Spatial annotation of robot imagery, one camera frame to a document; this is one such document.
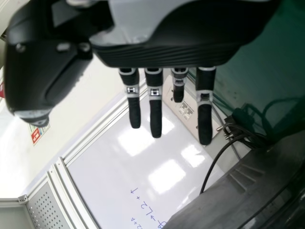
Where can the aluminium frame rail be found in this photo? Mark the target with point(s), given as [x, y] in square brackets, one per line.
[95, 128]

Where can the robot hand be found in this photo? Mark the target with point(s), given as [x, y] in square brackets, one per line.
[166, 35]

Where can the red and white sign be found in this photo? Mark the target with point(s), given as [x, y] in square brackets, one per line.
[39, 133]

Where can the black oven with glass door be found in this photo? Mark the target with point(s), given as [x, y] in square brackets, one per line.
[238, 190]

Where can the white socket strip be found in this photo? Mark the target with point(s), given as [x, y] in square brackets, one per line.
[188, 112]

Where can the black plug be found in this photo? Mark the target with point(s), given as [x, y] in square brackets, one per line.
[238, 124]

